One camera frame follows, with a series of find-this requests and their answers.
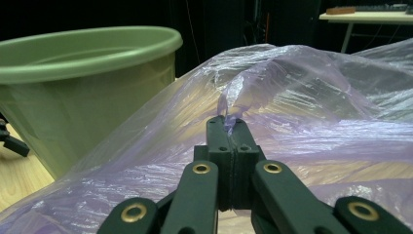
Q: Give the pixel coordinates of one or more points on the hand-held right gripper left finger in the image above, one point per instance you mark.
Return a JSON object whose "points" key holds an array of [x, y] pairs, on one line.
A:
{"points": [[220, 162]]}

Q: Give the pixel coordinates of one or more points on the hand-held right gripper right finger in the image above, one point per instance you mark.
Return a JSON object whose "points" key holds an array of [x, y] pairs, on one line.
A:
{"points": [[245, 156]]}

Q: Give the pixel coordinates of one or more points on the green plastic bin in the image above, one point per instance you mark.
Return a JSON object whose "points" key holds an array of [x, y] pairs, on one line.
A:
{"points": [[81, 107]]}

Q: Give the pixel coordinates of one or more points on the purple translucent plastic bag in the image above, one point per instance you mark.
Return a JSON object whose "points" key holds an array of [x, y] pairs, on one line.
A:
{"points": [[324, 130]]}

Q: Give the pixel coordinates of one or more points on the brown flat block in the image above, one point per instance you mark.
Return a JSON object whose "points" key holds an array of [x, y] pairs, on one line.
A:
{"points": [[340, 10]]}

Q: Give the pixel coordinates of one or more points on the white metal stand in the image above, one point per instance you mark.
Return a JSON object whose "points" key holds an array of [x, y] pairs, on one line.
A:
{"points": [[367, 18]]}

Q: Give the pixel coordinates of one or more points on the dark keyboard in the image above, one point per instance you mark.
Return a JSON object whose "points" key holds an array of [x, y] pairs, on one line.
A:
{"points": [[381, 7]]}

